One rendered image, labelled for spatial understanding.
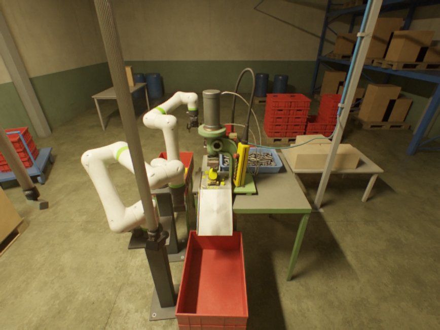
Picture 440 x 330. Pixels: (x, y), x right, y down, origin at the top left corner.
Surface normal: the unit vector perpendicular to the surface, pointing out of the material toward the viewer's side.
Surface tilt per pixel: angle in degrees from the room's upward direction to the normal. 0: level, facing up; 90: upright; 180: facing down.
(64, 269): 0
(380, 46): 90
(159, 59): 90
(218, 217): 30
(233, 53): 90
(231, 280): 0
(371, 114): 90
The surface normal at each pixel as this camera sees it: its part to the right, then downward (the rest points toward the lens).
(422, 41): 0.00, 0.51
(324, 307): 0.00, -0.86
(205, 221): 0.00, -0.49
